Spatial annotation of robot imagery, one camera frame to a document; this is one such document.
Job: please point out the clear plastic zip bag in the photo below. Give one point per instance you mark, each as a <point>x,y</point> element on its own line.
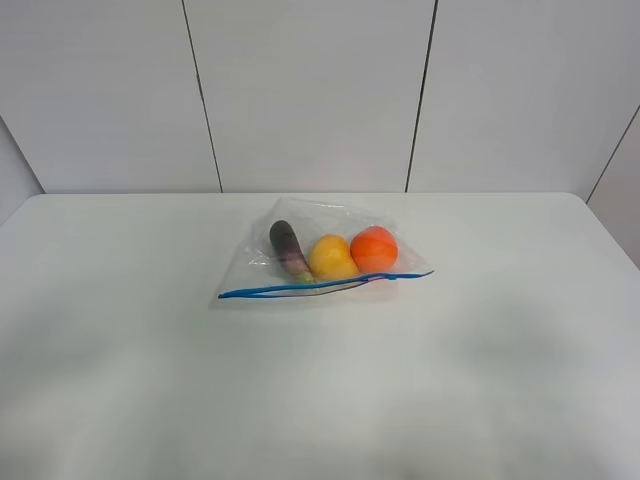
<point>254,273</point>

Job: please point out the yellow toy mango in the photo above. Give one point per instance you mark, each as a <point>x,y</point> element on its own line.
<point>330,259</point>

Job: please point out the purple toy eggplant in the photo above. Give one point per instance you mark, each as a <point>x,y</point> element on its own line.
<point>288,252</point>

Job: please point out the orange toy fruit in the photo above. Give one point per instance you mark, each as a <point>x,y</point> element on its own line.
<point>374,250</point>

